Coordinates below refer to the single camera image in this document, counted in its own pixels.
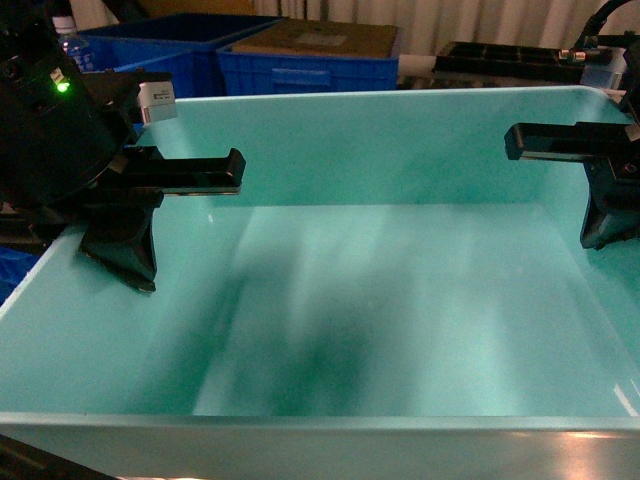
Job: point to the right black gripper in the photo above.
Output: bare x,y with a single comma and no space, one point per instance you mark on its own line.
612,212

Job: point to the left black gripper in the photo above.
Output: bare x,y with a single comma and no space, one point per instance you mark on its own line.
60,129

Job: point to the teal plastic bin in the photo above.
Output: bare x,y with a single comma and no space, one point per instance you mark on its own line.
389,297

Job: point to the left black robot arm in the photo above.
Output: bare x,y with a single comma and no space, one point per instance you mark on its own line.
30,43

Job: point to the left blue crate stack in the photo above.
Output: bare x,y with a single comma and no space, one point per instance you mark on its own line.
14,267

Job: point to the far left blue crate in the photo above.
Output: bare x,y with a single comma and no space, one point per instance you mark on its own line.
184,45

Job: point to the blue crate with cardboard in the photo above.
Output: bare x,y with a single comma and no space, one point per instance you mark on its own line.
265,74

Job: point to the clear water bottle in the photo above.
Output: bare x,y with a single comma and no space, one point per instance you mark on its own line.
73,44

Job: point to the black compartment tray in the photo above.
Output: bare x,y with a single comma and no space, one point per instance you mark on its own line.
497,60

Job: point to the cardboard sheet on crate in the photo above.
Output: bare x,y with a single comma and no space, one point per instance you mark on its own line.
321,38

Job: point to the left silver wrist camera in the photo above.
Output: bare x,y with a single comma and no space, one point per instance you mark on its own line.
157,101

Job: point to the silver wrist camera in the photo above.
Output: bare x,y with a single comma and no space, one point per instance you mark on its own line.
602,67
157,101

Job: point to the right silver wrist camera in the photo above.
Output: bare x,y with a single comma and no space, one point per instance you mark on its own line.
602,67

